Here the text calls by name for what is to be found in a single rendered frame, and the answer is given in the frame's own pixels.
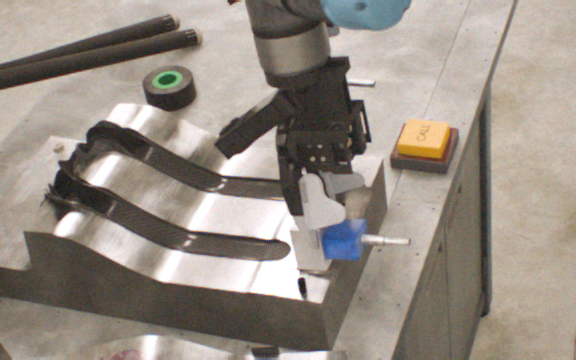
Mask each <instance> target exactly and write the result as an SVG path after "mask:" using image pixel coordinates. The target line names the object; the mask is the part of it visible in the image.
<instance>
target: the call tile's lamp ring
mask: <svg viewBox="0 0 576 360"><path fill-rule="evenodd" d="M405 124H406V123H403V126H402V128H401V130H400V133H399V136H398V139H397V141H396V143H395V146H394V148H393V151H392V153H391V155H390V157H396V158H405V159H414V160H424V161H433V162H441V163H446V160H447V158H448V155H449V152H450V149H451V146H452V144H453V141H454V138H455V134H456V131H457V128H455V127H449V128H450V130H452V131H451V134H450V138H449V140H448V143H447V146H446V149H445V151H444V154H443V157H442V159H439V158H430V157H421V156H411V155H402V154H396V153H397V150H398V142H399V140H400V137H401V134H402V131H403V129H404V127H405Z"/></svg>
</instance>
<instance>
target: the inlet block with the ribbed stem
mask: <svg viewBox="0 0 576 360"><path fill-rule="evenodd" d="M289 233H290V237H291V241H292V246H293V250H294V254H295V258H296V263H297V267H298V268H301V270H320V271H327V270H328V267H329V265H330V263H331V262H332V260H333V259H349V260H358V259H359V258H360V256H361V254H362V252H363V250H364V248H365V246H366V245H372V246H385V245H386V244H388V246H390V245H394V246H396V245H399V246H402V245H404V246H408V245H410V238H408V237H404V238H403V237H400V236H399V238H398V237H396V236H394V237H391V236H389V237H386V236H385V235H368V231H367V226H366V220H365V219H344V220H343V221H342V222H340V223H336V225H332V226H328V227H324V228H320V229H316V235H317V242H318V249H311V247H310V246H309V244H308V243H307V241H306V240H305V238H304V237H303V236H302V234H301V233H300V231H299V230H298V228H297V226H296V225H295V222H293V225H292V226H291V228H290V229H289Z"/></svg>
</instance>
